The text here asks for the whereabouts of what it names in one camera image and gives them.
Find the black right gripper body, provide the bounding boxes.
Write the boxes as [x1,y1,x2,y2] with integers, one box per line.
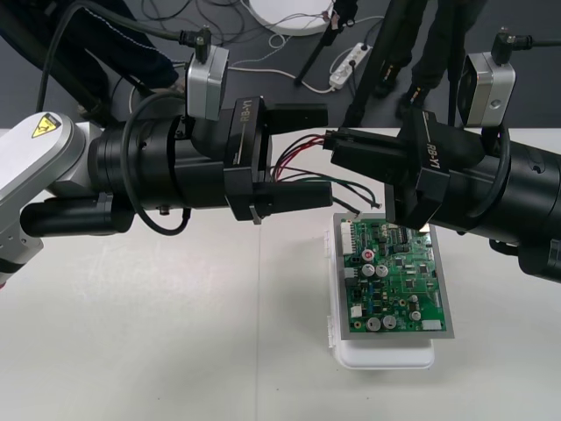
[384,107,452,232]

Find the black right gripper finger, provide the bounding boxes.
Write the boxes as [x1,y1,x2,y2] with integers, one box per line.
[336,125,409,160]
[330,147,412,184]

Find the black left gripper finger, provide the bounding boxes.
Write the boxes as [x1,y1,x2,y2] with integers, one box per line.
[256,181,333,211]
[262,103,329,135]

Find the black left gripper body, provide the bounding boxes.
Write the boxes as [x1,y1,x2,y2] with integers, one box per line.
[222,96,275,225]

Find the red black green cable bundle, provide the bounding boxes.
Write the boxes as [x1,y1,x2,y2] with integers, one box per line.
[269,129,387,218]

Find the large black tripod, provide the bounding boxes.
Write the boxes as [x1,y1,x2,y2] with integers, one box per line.
[341,0,460,129]

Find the thin black stand leg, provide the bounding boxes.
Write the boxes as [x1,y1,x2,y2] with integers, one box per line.
[295,0,359,87]

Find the white power strip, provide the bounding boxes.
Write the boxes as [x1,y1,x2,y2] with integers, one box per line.
[329,41,373,92]

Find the white round base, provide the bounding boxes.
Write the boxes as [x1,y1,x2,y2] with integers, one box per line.
[247,0,337,37]

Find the person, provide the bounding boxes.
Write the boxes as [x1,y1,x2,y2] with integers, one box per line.
[372,0,483,120]
[0,0,189,116]

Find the milky plastic box with lid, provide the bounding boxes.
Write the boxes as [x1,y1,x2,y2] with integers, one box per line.
[323,230,436,372]

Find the white floor cable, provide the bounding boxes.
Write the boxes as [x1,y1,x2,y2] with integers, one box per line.
[227,32,334,94]

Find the pale grey left wrist camera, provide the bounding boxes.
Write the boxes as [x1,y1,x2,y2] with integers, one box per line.
[186,46,231,122]

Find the pale grey wrist camera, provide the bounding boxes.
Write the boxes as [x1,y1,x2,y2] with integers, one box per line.
[458,52,517,129]
[186,46,231,122]

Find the pale grey right wrist camera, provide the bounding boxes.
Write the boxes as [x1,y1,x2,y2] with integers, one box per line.
[458,52,517,129]

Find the black floor cables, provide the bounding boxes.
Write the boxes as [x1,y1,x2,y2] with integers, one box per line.
[144,0,273,49]

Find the green circuit board grey frame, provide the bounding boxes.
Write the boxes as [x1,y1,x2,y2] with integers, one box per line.
[331,212,456,341]

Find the black left wrist camera cable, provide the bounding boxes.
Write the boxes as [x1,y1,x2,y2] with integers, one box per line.
[34,0,210,115]

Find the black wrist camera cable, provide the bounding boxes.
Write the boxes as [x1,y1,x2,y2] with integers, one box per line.
[34,0,210,115]
[491,25,561,56]

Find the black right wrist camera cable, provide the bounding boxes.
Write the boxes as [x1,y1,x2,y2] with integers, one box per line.
[491,25,561,56]

